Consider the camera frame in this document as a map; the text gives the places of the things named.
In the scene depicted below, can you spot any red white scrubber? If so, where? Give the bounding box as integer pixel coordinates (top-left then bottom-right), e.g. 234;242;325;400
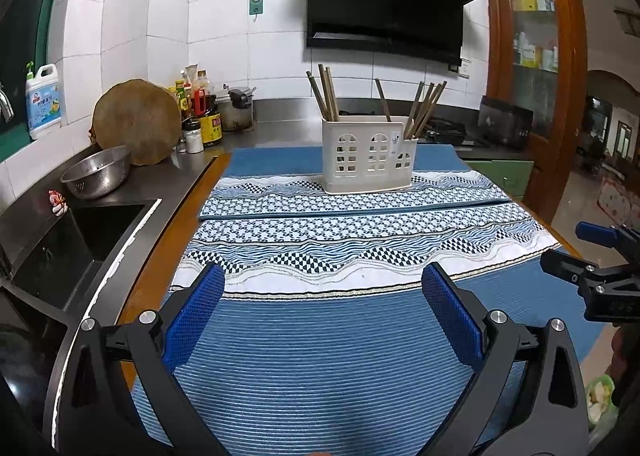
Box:
48;189;71;217

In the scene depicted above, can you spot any dark soy sauce bottle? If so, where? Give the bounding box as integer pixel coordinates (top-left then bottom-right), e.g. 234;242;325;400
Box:
199;94;224;146

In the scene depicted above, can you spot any patterned blue placemat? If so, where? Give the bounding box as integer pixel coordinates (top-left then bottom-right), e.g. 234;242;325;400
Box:
129;203;603;456
199;146;512;221

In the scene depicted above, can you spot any green white plastic bag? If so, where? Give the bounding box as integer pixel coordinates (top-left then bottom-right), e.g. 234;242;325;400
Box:
584;374;620;440

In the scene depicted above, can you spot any steel pressure cooker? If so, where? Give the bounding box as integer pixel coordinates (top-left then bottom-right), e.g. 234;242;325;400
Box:
219;86;257;132

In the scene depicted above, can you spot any round wooden chopping block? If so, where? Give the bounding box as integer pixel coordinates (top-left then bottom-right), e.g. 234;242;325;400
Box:
92;78;182;167

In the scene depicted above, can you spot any green framed window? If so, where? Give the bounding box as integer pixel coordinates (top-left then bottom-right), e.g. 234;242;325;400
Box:
0;0;77;163

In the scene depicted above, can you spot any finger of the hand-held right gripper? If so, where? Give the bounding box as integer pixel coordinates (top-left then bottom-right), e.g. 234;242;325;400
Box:
575;221;640;257
540;249;602;295

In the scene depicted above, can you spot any wooden glass cabinet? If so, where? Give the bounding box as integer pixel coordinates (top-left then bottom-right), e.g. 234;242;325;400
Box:
483;0;590;225

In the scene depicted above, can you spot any white plastic utensil holder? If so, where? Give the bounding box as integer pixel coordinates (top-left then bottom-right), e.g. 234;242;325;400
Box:
321;116;418;195

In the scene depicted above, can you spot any black countertop appliance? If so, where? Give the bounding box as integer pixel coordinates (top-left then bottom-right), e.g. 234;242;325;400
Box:
478;95;534;147

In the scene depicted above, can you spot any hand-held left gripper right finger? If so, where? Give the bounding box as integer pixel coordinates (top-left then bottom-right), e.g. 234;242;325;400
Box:
415;262;592;456

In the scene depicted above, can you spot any patterned floor mat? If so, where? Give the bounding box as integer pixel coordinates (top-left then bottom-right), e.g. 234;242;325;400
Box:
597;176;640;227

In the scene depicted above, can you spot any steel faucet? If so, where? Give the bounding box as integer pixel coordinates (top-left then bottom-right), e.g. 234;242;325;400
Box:
0;80;16;125

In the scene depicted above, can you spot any black sink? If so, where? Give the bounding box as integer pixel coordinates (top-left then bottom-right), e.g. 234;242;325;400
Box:
0;198;162;317

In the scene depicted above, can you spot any wooden chopstick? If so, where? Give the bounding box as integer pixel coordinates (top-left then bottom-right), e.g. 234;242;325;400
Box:
375;78;392;123
306;70;331;121
326;66;339;121
414;80;448;140
408;83;434;139
318;64;336;121
411;84;440;139
404;82;426;139

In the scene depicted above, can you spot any white detergent bottle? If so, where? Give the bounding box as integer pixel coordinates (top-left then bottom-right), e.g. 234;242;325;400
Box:
24;61;64;141

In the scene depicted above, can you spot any person's right forearm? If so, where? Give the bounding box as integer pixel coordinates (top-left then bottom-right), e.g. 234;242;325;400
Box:
609;323;640;408

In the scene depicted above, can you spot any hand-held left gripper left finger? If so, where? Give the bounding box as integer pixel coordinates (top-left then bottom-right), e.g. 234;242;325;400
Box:
45;262;230;456

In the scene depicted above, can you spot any steel colander bowl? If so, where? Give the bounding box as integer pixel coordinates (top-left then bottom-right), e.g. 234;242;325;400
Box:
59;144;132;201

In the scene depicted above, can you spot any white shaker jar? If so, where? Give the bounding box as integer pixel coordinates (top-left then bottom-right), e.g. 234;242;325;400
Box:
183;120;205;155

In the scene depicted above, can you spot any black range hood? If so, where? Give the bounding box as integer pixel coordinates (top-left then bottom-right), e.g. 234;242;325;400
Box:
306;0;492;68

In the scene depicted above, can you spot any black gas cooktop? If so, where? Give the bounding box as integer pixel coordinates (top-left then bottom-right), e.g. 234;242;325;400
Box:
338;109;489;147

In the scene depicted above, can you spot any green cabinet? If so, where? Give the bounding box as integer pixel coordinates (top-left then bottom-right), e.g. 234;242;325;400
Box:
457;158;536;202

